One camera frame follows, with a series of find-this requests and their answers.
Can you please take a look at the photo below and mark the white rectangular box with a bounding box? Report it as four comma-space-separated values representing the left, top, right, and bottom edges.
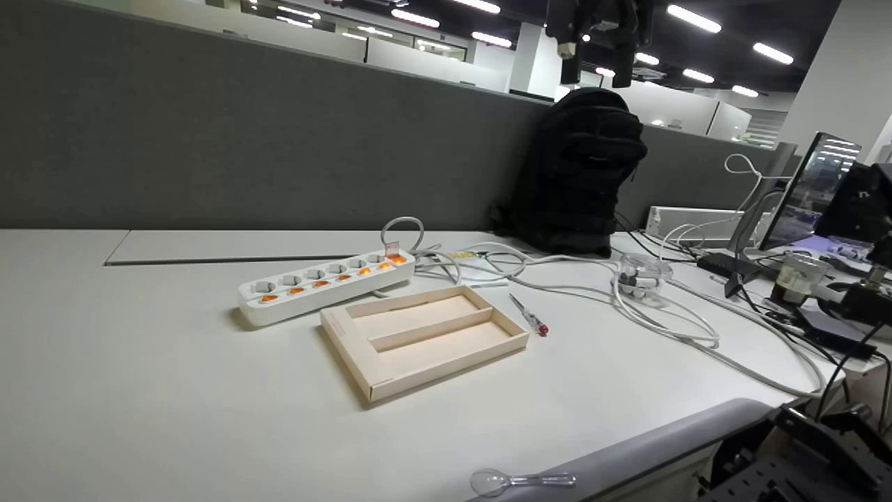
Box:
644, 204, 747, 248

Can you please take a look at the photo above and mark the black perforated board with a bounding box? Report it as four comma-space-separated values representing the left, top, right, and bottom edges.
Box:
694, 404, 892, 502

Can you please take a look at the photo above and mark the long white cable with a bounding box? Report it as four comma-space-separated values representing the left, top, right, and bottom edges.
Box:
499, 248, 828, 397

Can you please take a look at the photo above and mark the white power strip cable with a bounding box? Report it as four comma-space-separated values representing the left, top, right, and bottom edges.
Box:
380, 215, 525, 287

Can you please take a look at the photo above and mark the black pen with red tip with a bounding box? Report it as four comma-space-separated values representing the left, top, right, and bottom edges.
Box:
507, 291, 553, 340

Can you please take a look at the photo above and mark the clear plastic spoon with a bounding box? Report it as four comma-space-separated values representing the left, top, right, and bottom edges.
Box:
468, 464, 580, 498

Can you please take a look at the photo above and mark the gray partition panel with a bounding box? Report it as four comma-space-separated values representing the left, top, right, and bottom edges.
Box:
0, 0, 785, 233

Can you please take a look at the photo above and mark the clear plastic tape dispenser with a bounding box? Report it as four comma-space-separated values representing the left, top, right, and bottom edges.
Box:
613, 252, 675, 301

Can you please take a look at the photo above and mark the black cable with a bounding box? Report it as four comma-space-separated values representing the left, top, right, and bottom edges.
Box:
694, 248, 892, 421

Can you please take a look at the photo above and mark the white power strip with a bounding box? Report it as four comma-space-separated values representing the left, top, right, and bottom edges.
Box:
234, 244, 419, 328

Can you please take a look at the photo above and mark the white hooked cable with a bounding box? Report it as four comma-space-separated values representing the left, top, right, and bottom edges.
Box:
723, 151, 789, 244

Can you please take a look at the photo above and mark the black backpack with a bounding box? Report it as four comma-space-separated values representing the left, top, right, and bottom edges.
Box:
503, 86, 649, 258

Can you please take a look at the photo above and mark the long ceiling light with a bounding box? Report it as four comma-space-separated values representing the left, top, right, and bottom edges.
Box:
663, 1, 726, 36
387, 4, 443, 29
750, 38, 799, 68

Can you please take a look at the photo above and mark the light wooden frame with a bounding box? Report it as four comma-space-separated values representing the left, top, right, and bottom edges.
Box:
318, 284, 532, 406

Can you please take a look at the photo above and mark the computer monitor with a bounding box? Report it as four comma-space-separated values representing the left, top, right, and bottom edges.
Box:
761, 130, 864, 252

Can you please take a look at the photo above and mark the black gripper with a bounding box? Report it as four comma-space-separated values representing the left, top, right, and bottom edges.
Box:
543, 0, 655, 92

